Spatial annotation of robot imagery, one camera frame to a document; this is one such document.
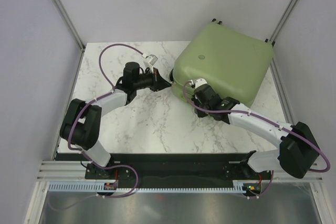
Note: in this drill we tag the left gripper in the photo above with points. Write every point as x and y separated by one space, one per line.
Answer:
157 82

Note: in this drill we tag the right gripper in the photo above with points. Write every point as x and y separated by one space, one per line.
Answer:
201 114

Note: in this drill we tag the green suitcase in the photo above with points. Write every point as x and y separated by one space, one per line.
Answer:
232 63

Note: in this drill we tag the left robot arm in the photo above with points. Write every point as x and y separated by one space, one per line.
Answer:
81 124

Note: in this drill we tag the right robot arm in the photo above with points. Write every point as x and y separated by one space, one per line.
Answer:
295 147

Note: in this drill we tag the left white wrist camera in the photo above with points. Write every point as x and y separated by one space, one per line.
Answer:
149 62

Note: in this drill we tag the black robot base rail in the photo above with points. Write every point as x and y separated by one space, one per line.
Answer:
176 171

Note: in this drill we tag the right aluminium frame post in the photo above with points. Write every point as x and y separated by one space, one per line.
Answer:
283 20

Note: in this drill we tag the aluminium frame post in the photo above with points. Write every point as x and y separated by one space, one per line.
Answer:
283 20
69 24

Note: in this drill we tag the left aluminium frame post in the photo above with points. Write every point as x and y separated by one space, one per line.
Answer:
69 24

